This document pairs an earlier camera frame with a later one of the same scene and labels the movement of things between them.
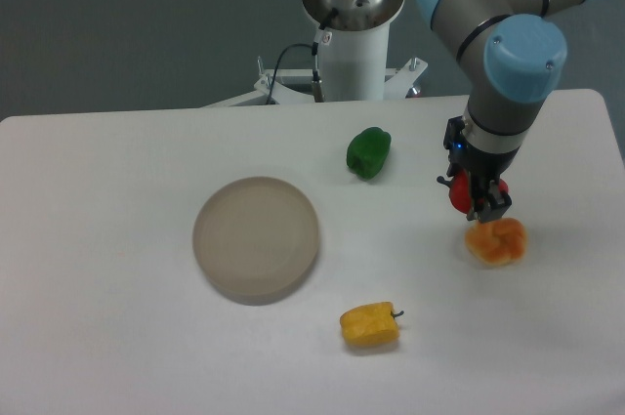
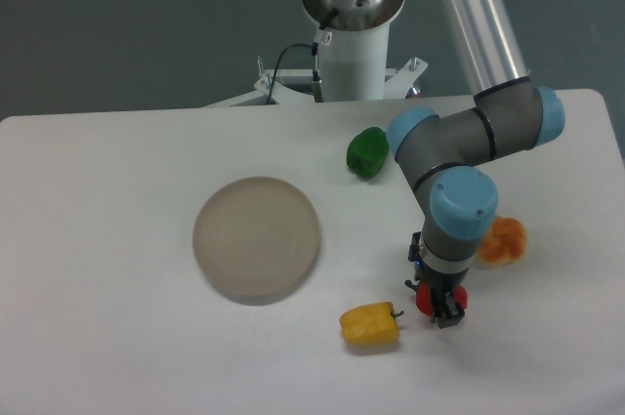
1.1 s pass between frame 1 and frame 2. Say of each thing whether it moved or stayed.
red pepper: moved
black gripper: moved
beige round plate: stayed
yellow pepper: stayed
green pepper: stayed
